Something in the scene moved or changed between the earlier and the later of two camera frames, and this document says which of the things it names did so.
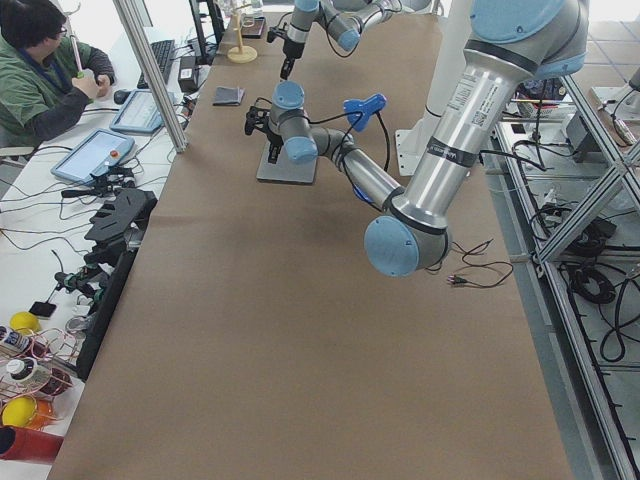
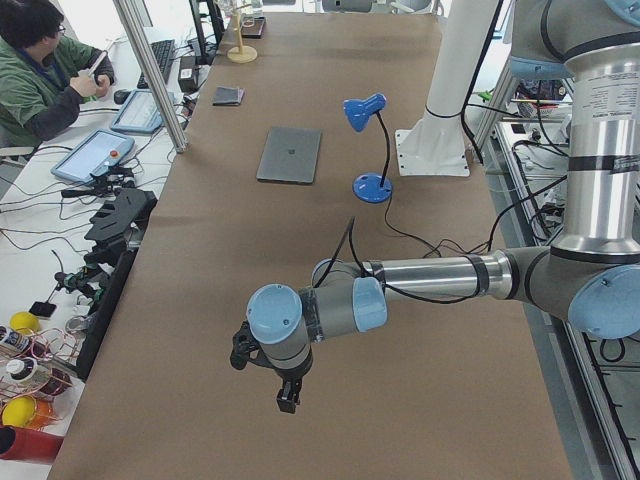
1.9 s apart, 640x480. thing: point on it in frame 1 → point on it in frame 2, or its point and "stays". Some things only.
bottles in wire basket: x=35 y=367 stays
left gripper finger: x=272 y=157 → x=284 y=399
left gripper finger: x=276 y=151 → x=295 y=398
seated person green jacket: x=45 y=81 stays
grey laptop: x=286 y=170 stays
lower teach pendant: x=98 y=152 stays
